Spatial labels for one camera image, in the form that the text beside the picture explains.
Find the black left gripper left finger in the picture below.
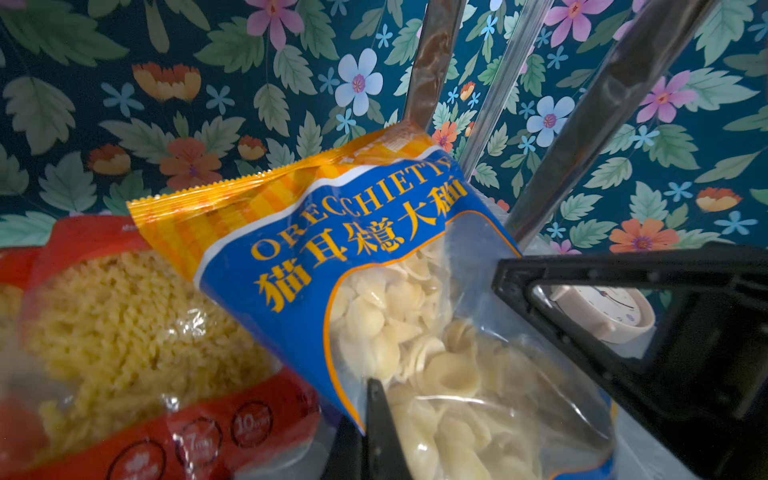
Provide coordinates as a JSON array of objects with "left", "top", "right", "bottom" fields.
[{"left": 321, "top": 379, "right": 412, "bottom": 480}]

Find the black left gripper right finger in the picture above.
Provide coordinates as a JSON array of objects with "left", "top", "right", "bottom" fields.
[{"left": 492, "top": 243, "right": 767, "bottom": 479}]

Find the blue pasta bag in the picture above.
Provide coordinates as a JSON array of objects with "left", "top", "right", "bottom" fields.
[{"left": 129, "top": 122, "right": 617, "bottom": 479}]

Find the red macaroni bag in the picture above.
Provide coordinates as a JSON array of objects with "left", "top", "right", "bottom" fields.
[{"left": 1, "top": 216, "right": 320, "bottom": 479}]

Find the white two-tier shelf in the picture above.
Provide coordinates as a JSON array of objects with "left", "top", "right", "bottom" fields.
[{"left": 404, "top": 1, "right": 717, "bottom": 248}]

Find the round white clock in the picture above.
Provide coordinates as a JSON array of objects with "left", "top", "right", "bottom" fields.
[{"left": 549, "top": 285, "right": 656, "bottom": 345}]

